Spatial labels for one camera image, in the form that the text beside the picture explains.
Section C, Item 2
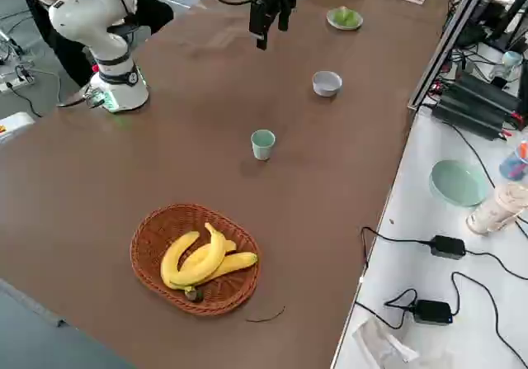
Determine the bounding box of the yellow banana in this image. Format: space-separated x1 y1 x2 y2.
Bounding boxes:
177 239 238 273
181 252 259 291
168 222 228 287
160 230 201 290

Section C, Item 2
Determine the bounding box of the mint lidded cup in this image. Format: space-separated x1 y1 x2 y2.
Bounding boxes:
489 50 524 82

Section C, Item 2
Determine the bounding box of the clear plastic bag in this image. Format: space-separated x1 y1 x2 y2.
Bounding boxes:
352 317 455 369

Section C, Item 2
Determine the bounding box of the brown wicker basket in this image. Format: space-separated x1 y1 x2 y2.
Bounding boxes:
130 203 262 317

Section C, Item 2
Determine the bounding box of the aluminium frame post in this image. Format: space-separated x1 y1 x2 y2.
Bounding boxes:
407 0 498 111

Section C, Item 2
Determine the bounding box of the beige patterned tumbler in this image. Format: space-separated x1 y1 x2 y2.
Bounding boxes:
465 182 528 236

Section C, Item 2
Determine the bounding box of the black adapter cable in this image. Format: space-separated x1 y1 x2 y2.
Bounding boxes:
450 272 528 369
384 288 418 330
464 249 528 281
361 226 434 269

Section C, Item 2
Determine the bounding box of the larger grey flat dish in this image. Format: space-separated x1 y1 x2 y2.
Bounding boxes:
326 7 365 31

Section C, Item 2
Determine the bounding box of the person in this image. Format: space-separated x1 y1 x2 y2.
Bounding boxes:
14 0 175 88

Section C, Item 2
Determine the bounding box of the green ceramic cup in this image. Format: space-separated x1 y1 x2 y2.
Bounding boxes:
250 129 276 162

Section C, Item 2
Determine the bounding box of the mint green bowl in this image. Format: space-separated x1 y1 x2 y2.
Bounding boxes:
428 159 490 208

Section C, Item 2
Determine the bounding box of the black power adapter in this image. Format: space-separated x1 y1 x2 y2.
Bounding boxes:
430 234 467 261
413 299 454 326

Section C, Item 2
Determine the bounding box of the smaller grey deep dish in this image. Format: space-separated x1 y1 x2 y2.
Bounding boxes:
312 70 343 98

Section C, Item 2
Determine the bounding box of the green lettuce leaf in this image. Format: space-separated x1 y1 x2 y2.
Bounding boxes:
333 7 358 26

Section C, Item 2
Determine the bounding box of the black power supply box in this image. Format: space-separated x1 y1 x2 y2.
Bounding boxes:
431 94 511 141
453 71 523 115

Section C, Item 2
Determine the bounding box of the thin brown twig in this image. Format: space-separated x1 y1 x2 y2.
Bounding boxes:
246 305 286 324

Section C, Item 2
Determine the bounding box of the clear cup with pens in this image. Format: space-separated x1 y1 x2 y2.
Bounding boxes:
498 140 528 182

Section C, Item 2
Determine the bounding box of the white power strip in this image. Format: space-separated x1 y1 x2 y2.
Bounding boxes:
0 73 36 94

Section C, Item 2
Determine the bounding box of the black metal stand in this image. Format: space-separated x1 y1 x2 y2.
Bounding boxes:
486 0 528 53

